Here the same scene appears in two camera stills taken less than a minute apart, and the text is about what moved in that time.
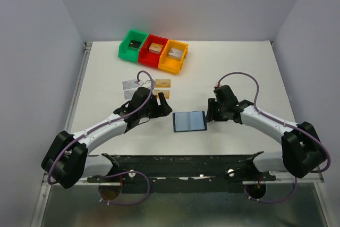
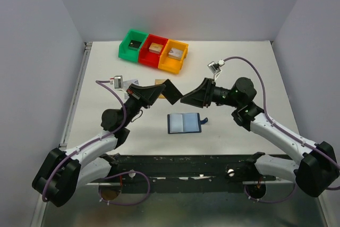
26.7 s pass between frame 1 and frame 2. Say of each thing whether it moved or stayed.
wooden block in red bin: stayed
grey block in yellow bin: stayed
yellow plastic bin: stayed
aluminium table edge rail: stayed
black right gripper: moved
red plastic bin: stayed
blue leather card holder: moved
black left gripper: moved
